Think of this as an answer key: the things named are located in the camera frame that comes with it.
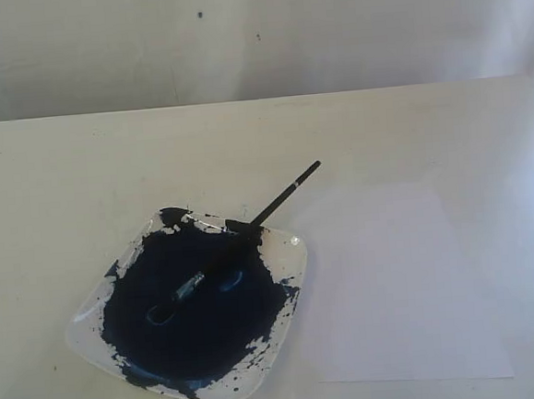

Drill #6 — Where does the white square paint plate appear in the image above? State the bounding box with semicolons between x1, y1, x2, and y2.
65;206;308;399

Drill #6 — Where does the white paper sheet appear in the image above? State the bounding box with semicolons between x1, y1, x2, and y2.
295;182;514;383

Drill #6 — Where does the black paintbrush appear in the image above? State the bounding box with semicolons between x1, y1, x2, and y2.
147;160;322;325

